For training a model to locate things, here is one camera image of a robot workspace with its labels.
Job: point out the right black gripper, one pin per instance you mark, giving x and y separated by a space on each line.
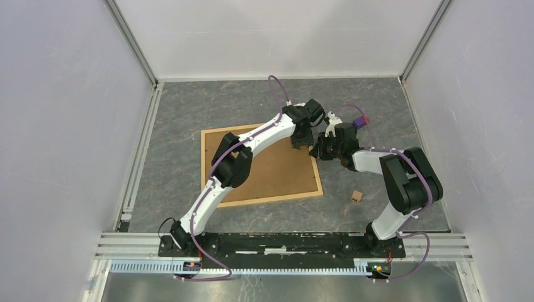
318 150

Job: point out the small brown cube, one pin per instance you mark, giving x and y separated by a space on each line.
356 196

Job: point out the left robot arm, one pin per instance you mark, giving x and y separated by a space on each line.
231 164

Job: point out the purple and red block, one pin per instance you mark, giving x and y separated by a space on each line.
360 122

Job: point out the brown backing board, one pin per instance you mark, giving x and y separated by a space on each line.
279 175

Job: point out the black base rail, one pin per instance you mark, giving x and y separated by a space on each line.
283 250

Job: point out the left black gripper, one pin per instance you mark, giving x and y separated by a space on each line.
308 141

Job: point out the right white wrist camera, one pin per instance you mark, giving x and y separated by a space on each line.
331 121

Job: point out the wooden picture frame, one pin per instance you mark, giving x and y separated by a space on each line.
317 183

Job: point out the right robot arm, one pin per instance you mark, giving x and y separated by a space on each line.
410 181

